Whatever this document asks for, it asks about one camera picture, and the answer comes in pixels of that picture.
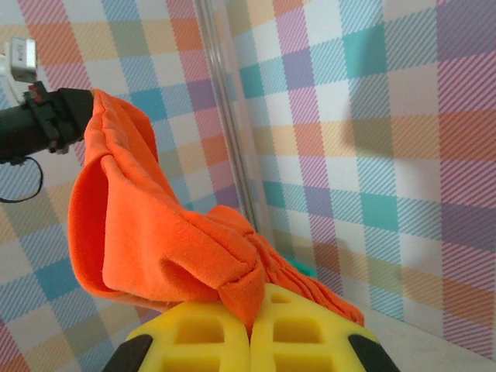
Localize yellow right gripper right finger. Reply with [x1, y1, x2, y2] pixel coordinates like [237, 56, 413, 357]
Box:
[250, 282, 400, 372]

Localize orange shorts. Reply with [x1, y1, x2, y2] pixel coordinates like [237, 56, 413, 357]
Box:
[67, 88, 365, 326]

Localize teal plastic basket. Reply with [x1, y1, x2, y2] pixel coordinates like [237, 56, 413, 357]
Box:
[284, 253, 317, 278]

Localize white left wrist connector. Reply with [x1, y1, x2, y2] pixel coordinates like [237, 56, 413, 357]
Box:
[0, 36, 38, 104]

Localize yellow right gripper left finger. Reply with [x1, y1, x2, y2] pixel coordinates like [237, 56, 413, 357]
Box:
[102, 301, 253, 372]

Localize thin black left gripper wire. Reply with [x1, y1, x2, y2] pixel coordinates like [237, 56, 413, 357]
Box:
[0, 157, 44, 203]

